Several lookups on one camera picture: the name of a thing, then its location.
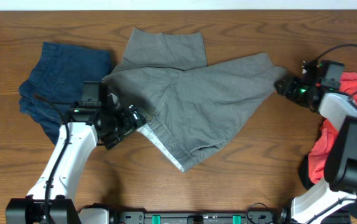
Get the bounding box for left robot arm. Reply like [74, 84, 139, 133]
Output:
[5, 82, 146, 224]

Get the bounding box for grey cotton shorts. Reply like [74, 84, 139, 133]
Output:
[104, 29, 286, 172]

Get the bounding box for folded navy blue shorts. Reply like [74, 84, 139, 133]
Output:
[19, 42, 113, 144]

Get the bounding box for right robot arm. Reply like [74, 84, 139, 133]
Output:
[274, 60, 357, 223]

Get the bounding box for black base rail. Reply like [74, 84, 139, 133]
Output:
[81, 202, 291, 224]

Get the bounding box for red printed t-shirt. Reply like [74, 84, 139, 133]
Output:
[308, 72, 357, 191]

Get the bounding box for black garment under pile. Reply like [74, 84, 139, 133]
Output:
[298, 154, 357, 224]

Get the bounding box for left black cable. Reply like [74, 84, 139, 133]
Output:
[34, 94, 72, 224]

